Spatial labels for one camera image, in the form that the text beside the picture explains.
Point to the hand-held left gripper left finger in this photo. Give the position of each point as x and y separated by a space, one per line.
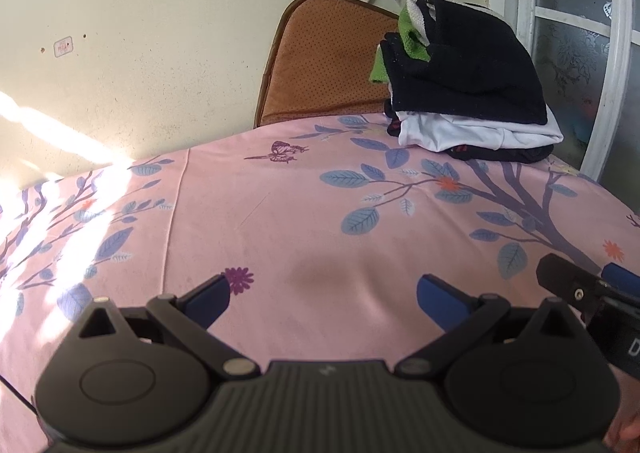
207 300

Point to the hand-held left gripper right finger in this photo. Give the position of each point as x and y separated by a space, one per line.
440 300

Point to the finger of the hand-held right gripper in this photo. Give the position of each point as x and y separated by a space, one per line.
565 280
622 278

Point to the green striped knit sweater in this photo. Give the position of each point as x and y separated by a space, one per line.
475 63

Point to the person's right hand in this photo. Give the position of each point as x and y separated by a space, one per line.
627 418

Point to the pink floral bedsheet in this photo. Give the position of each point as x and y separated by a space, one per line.
300 213

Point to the dark folded garment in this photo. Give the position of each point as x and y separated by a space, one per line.
500 154

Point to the white folded garment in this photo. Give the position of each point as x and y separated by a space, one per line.
475 133

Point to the brown cushion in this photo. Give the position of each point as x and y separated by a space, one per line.
320 58

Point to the white window frame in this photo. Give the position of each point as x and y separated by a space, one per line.
617 83

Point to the small white wall sticker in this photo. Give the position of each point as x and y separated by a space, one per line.
63 46

